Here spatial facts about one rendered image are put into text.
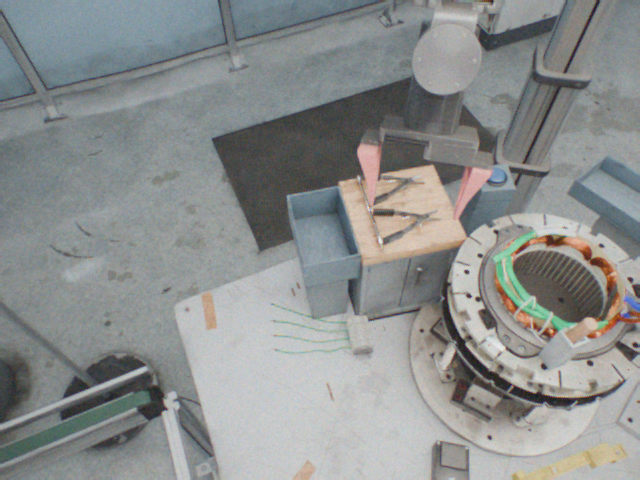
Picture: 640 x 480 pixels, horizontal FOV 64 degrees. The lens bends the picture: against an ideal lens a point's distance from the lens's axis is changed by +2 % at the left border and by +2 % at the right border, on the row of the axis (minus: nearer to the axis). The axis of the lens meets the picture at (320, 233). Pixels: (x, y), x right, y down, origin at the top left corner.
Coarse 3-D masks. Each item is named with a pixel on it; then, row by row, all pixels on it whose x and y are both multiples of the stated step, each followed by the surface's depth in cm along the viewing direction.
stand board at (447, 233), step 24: (432, 168) 103; (384, 192) 100; (408, 192) 100; (432, 192) 100; (360, 216) 97; (432, 216) 96; (360, 240) 94; (408, 240) 93; (432, 240) 93; (456, 240) 93
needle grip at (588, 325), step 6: (588, 318) 66; (582, 324) 66; (588, 324) 66; (594, 324) 66; (570, 330) 70; (576, 330) 68; (582, 330) 67; (588, 330) 66; (570, 336) 70; (576, 336) 68; (582, 336) 68; (576, 342) 70
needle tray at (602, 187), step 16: (608, 160) 105; (592, 176) 107; (608, 176) 106; (624, 176) 104; (576, 192) 102; (592, 192) 99; (608, 192) 104; (624, 192) 104; (592, 208) 101; (608, 208) 99; (624, 208) 102; (608, 224) 102; (624, 224) 98; (624, 240) 102
